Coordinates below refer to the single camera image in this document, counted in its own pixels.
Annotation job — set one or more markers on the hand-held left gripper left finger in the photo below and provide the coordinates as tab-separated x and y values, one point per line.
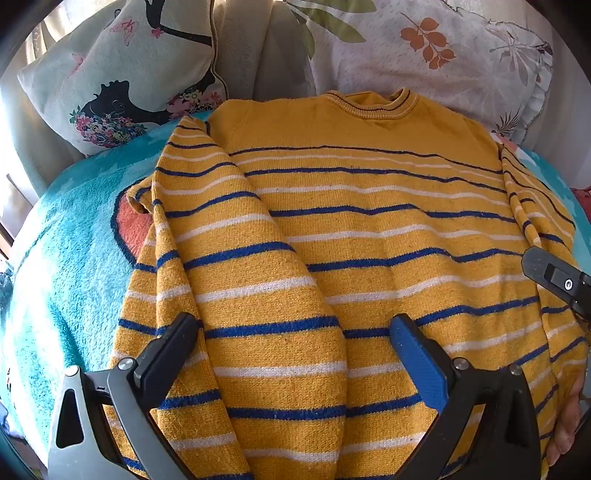
170	351

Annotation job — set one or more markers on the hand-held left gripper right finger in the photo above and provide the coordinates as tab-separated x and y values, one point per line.
420	362

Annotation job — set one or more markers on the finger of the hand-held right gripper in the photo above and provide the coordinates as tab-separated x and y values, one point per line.
551	274

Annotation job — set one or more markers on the yellow striped sweater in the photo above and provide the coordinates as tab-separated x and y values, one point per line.
323	230

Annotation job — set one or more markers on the person's right hand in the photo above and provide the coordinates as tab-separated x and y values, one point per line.
567	424

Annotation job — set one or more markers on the teal printed blanket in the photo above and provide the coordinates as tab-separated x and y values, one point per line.
69	258

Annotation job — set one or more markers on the white leaf print pillow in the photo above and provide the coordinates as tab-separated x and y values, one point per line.
415	60

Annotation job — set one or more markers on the bird print pillow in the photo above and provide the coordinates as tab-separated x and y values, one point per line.
115	69

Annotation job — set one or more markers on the beige curtain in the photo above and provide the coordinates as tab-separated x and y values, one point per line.
258	46

